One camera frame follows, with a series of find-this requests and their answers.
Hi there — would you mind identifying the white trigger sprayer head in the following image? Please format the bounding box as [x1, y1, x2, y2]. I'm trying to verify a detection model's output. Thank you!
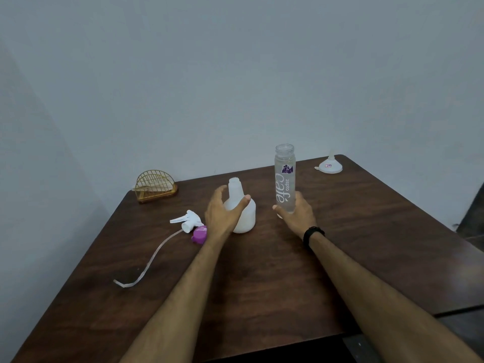
[113, 210, 205, 288]

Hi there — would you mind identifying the person's right hand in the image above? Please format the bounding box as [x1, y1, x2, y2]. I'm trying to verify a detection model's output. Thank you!
[272, 191, 318, 240]

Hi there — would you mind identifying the person's right forearm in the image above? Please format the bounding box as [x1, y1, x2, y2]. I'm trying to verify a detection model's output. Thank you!
[310, 232, 484, 363]

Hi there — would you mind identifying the person's left hand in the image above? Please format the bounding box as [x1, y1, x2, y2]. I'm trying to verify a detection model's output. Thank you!
[204, 185, 252, 246]

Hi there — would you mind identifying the black wristband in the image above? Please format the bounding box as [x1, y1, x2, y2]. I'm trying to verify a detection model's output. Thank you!
[302, 226, 326, 250]

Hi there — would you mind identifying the person's left forearm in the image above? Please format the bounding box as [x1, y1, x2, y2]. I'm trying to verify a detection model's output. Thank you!
[119, 237, 224, 363]

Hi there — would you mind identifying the white plastic funnel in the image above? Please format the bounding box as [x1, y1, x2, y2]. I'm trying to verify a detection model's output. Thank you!
[314, 149, 343, 174]

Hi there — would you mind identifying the white spray bottle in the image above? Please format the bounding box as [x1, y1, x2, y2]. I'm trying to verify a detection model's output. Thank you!
[223, 177, 257, 234]

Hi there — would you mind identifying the dark wooden table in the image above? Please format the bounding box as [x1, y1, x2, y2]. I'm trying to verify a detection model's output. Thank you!
[11, 154, 484, 363]

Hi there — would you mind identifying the gold wire napkin holder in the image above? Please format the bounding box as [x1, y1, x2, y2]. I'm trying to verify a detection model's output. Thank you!
[132, 169, 178, 204]

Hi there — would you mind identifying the clear water bottle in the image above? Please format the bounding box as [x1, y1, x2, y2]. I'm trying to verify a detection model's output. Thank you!
[274, 144, 296, 214]

